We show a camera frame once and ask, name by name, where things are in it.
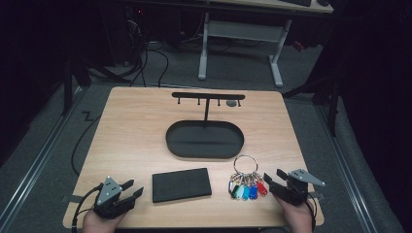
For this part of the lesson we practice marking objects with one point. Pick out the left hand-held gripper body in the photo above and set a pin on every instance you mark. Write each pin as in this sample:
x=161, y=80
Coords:
x=109, y=192

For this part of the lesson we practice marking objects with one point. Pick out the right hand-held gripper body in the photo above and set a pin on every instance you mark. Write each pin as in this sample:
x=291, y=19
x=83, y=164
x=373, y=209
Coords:
x=296, y=191

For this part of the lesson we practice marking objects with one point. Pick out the black wallet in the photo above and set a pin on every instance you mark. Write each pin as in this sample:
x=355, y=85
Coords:
x=181, y=185

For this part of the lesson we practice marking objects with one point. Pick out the black key holder with tray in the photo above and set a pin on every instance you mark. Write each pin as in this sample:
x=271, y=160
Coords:
x=204, y=140

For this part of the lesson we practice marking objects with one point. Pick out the person's right hand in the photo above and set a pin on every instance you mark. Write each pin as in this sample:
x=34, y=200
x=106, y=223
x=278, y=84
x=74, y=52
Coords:
x=298, y=218

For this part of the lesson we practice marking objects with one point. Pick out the person's left hand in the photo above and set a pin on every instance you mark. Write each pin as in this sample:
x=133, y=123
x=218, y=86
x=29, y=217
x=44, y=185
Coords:
x=98, y=225

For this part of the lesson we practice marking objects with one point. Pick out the grey tape strip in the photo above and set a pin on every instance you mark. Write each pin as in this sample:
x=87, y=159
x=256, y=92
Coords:
x=316, y=195
x=73, y=198

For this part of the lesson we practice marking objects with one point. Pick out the black metal stand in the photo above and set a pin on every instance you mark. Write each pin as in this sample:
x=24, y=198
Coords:
x=67, y=84
x=333, y=103

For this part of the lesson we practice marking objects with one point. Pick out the grey round disc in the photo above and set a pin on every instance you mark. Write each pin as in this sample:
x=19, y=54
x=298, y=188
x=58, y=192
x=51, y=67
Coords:
x=231, y=103

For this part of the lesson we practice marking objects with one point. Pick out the desk with grey legs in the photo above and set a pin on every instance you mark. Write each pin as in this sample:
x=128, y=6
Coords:
x=243, y=30

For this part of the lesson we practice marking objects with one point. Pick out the black keyboard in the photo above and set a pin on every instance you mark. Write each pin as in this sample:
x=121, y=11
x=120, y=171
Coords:
x=296, y=2

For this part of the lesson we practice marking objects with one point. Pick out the black computer mouse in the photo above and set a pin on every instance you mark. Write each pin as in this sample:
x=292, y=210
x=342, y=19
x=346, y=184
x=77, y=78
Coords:
x=323, y=2

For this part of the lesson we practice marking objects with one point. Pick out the metal floor rail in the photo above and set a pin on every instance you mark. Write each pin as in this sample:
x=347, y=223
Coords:
x=35, y=165
x=350, y=171

